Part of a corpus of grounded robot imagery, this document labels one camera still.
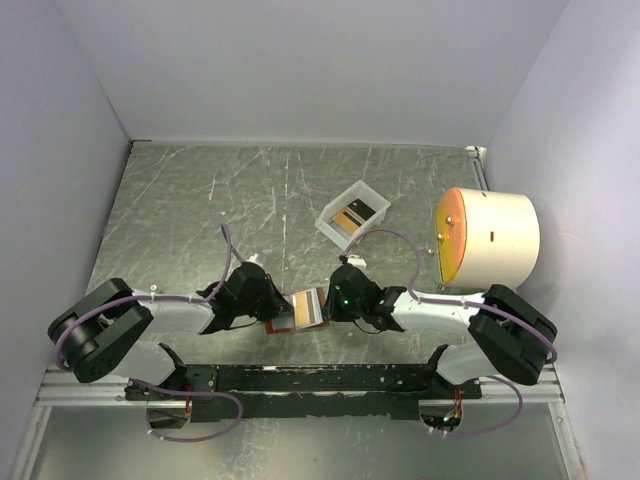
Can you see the white cylinder with orange lid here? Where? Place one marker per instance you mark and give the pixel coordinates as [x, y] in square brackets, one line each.
[486, 238]

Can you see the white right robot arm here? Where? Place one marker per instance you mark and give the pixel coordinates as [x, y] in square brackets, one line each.
[503, 333]

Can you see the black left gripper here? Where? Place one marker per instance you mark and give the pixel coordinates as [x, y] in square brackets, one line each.
[278, 303]

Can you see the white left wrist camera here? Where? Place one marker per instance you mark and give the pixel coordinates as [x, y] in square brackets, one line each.
[257, 259]

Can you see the brown leather card holder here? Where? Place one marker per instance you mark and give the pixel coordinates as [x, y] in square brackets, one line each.
[284, 323]

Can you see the gold striped card in bin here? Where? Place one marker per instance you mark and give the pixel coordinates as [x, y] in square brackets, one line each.
[347, 221]

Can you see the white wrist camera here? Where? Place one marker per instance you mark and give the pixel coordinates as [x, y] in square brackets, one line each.
[356, 261]
[257, 259]

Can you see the aluminium extrusion rail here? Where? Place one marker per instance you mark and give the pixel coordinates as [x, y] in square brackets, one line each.
[61, 388]

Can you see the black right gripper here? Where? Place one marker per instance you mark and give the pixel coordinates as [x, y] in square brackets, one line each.
[332, 311]

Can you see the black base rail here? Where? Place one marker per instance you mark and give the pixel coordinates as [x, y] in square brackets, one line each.
[393, 390]

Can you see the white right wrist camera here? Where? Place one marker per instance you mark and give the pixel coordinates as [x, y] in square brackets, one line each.
[356, 261]

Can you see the gold card with stripe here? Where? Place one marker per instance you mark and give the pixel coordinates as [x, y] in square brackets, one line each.
[307, 309]

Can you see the white plastic card bin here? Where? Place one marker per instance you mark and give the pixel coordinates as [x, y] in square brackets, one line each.
[359, 190]

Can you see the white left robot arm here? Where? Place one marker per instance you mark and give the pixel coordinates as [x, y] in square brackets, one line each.
[101, 334]

